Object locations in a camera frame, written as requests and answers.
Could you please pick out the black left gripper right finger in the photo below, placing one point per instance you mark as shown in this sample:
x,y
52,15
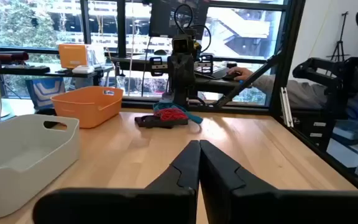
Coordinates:
x,y
235,202

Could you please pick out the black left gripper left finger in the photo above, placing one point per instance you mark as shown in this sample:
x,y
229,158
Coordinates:
x,y
172,199

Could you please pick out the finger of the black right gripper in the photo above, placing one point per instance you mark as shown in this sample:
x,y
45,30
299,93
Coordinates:
x,y
175,77
188,77

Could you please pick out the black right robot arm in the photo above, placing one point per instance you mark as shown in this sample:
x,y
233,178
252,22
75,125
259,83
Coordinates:
x,y
182,102

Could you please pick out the black computer mouse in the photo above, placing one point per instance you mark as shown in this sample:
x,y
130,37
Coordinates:
x,y
230,76

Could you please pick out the black desk monitor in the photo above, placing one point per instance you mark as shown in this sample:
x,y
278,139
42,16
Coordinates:
x,y
166,18

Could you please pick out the white case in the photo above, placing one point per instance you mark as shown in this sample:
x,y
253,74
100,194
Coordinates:
x,y
82,69

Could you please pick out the orange box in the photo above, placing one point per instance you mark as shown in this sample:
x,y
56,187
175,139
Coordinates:
x,y
73,56

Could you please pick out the orange plastic basket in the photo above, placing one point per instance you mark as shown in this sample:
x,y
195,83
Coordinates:
x,y
85,115

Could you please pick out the black side desk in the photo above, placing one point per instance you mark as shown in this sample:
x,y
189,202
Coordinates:
x,y
61,74

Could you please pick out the blue patterned chair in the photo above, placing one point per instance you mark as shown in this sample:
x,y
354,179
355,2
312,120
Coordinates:
x,y
45,91

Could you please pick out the person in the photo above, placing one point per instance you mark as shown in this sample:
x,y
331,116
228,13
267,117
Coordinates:
x,y
306,93

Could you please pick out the white plastic basket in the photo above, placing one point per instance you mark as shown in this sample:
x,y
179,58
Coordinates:
x,y
42,186

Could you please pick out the black tripod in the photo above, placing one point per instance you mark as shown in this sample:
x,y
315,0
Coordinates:
x,y
340,46

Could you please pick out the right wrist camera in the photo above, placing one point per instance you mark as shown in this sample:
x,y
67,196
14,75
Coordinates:
x,y
182,45

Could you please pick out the black window frame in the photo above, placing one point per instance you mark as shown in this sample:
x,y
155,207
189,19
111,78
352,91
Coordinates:
x,y
121,28

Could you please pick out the silver frame plate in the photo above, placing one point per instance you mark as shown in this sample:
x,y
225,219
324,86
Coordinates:
x,y
286,107

